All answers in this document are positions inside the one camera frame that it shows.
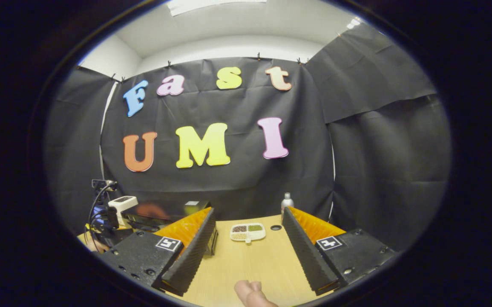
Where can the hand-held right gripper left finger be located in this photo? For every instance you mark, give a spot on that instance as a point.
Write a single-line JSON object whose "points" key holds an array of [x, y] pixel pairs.
{"points": [[190, 256]]}

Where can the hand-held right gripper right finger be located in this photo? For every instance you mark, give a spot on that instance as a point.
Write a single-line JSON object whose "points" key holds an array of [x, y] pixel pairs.
{"points": [[305, 251]]}

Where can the black electric oven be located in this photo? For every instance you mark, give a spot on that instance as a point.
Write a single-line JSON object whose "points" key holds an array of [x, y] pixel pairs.
{"points": [[160, 213]]}

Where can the white toaster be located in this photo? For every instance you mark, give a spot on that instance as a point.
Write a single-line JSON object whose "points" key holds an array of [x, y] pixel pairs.
{"points": [[122, 204]]}

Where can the pink and white spray bottle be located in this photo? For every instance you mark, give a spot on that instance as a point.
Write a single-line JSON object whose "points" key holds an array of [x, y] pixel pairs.
{"points": [[287, 204]]}

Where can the white divided seasoning dish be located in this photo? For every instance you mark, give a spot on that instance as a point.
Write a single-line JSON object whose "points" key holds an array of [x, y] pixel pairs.
{"points": [[248, 231]]}

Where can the black backdrop cloth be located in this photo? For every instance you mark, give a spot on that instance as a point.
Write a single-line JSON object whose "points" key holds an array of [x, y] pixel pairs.
{"points": [[228, 179]]}

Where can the small ceiling light panel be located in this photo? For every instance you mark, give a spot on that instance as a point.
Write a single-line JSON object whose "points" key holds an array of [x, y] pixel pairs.
{"points": [[353, 23]]}

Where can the large ceiling light panel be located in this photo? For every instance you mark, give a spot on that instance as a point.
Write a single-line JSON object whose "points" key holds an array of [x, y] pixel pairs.
{"points": [[211, 5]]}

